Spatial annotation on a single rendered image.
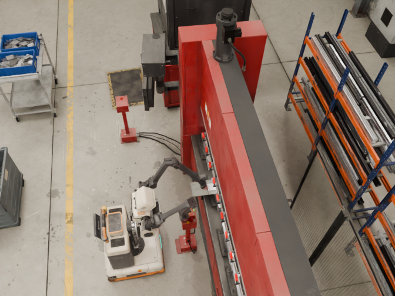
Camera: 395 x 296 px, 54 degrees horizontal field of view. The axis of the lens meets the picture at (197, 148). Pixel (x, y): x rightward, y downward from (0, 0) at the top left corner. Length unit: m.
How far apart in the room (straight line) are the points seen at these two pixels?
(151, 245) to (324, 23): 5.78
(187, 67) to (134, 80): 2.89
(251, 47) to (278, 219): 1.98
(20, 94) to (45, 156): 1.12
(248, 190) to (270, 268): 0.56
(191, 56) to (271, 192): 1.77
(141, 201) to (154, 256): 1.09
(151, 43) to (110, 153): 2.09
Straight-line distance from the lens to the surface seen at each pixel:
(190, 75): 4.09
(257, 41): 4.00
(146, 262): 4.65
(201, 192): 4.20
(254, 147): 2.95
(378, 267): 4.93
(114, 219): 4.22
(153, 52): 4.26
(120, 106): 5.32
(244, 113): 3.16
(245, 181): 2.76
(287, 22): 8.37
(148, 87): 4.41
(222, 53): 3.55
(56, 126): 6.38
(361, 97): 4.90
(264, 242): 2.57
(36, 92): 6.52
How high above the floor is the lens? 4.61
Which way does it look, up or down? 53 degrees down
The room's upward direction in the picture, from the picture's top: 2 degrees clockwise
